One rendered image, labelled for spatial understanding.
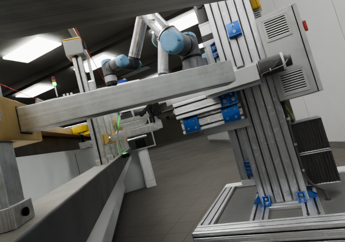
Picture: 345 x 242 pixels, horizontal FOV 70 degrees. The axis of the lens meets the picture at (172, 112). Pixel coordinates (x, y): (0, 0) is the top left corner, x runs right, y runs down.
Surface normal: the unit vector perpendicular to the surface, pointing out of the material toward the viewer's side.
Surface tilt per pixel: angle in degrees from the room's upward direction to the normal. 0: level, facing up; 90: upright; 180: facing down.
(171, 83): 90
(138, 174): 90
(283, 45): 90
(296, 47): 90
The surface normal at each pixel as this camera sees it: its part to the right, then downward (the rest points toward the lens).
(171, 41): -0.46, 0.18
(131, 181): 0.14, -0.11
